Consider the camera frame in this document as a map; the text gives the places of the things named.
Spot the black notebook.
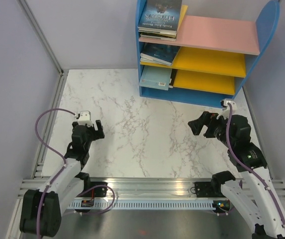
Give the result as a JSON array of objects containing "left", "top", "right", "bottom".
[{"left": 169, "top": 69, "right": 177, "bottom": 88}]

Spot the aluminium mounting rail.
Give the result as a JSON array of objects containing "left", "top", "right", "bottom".
[{"left": 18, "top": 177, "right": 285, "bottom": 200}]

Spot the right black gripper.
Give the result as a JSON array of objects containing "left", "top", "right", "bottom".
[{"left": 188, "top": 110, "right": 235, "bottom": 147}]

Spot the light blue thin book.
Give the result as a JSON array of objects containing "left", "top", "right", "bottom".
[{"left": 139, "top": 66, "right": 172, "bottom": 91}]

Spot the teal blue book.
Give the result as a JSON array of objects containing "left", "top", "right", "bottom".
[{"left": 140, "top": 43, "right": 180, "bottom": 66}]

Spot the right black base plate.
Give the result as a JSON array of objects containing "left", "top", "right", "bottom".
[{"left": 194, "top": 181, "right": 224, "bottom": 198}]

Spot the dark Wuthering Heights book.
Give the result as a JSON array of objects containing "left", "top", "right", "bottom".
[{"left": 138, "top": 0, "right": 182, "bottom": 34}]

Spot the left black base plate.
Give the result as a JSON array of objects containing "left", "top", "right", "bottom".
[{"left": 78, "top": 181, "right": 108, "bottom": 198}]

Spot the green gold fantasy book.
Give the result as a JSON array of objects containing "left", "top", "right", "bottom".
[{"left": 139, "top": 32, "right": 177, "bottom": 41}]

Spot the blue shelf with coloured boards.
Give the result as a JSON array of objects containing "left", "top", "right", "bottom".
[{"left": 139, "top": 0, "right": 280, "bottom": 108}]

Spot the left aluminium frame post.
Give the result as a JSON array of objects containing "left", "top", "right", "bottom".
[{"left": 17, "top": 0, "right": 64, "bottom": 76}]

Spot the light blue slotted cable duct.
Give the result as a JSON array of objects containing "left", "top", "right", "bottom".
[{"left": 67, "top": 198, "right": 232, "bottom": 210}]

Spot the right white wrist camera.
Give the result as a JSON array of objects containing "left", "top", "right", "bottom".
[{"left": 216, "top": 98, "right": 237, "bottom": 120}]

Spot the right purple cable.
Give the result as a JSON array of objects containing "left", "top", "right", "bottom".
[{"left": 225, "top": 102, "right": 285, "bottom": 239}]

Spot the yellow paperback book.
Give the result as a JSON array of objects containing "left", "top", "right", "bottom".
[{"left": 177, "top": 5, "right": 188, "bottom": 31}]

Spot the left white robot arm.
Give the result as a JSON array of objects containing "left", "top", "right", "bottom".
[{"left": 19, "top": 120, "right": 105, "bottom": 238}]

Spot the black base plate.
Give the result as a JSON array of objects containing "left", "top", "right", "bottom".
[
  {"left": 78, "top": 181, "right": 108, "bottom": 198},
  {"left": 194, "top": 181, "right": 224, "bottom": 198}
]

